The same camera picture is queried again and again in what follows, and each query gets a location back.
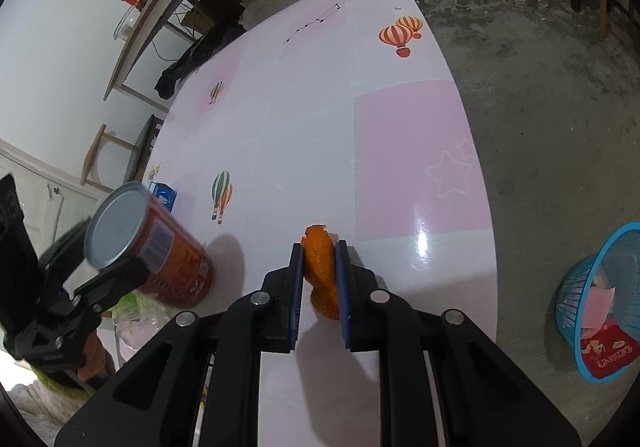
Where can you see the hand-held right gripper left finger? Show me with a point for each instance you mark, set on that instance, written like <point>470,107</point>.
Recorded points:
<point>297,297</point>

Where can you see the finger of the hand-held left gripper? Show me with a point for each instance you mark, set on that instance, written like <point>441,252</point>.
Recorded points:
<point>115,282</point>
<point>62,247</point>

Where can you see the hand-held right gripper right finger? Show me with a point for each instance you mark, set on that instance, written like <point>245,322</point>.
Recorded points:
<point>342,297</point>

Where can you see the orange peel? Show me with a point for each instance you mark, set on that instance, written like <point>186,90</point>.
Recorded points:
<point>320,257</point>

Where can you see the red snack can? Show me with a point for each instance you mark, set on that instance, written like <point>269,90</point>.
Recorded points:
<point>175,267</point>

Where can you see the small blue white box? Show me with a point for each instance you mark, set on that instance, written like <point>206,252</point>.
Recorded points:
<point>165,194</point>

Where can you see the blue plastic basket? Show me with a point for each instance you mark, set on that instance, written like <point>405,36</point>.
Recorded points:
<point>575,287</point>

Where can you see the person's left hand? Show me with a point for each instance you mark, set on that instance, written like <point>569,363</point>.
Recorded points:
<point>100,357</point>

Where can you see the white panelled door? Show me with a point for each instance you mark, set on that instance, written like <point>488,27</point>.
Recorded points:
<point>50,207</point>

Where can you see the green fleece cloth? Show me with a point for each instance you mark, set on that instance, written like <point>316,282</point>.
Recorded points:
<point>55,379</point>

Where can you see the white fleece robe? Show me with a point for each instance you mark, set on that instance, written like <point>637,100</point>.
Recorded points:
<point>40,417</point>

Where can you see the pink printed tablecloth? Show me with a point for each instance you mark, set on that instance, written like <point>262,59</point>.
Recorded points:
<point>300,127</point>

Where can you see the black cloth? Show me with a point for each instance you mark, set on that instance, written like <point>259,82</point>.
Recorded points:
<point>185,62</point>

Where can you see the glass bowl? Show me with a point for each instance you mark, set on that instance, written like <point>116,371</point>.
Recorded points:
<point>125,24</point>

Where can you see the small brown cardboard box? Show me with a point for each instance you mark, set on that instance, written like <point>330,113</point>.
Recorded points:
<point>200,17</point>

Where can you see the wooden side table white frame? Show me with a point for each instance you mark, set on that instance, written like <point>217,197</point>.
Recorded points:
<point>150,7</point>

